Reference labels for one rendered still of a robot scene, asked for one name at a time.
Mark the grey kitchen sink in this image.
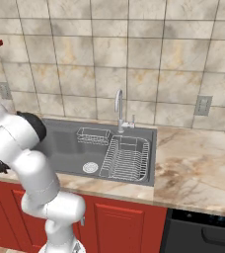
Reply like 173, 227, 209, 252
33, 118, 159, 188

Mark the grey wall socket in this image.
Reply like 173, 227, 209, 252
0, 81, 13, 101
193, 95, 214, 117

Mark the small wire sink basket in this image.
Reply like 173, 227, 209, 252
76, 126, 113, 146

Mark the black dishwasher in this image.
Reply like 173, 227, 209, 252
159, 208, 225, 253

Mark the silver sink tap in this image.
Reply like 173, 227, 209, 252
113, 88, 136, 134

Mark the black dishwasher handle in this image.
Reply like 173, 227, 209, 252
201, 226, 225, 250

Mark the red cupboard door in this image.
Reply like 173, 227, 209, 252
78, 194, 169, 253
0, 179, 48, 253

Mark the large wire dish rack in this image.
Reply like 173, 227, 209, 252
99, 134, 151, 183

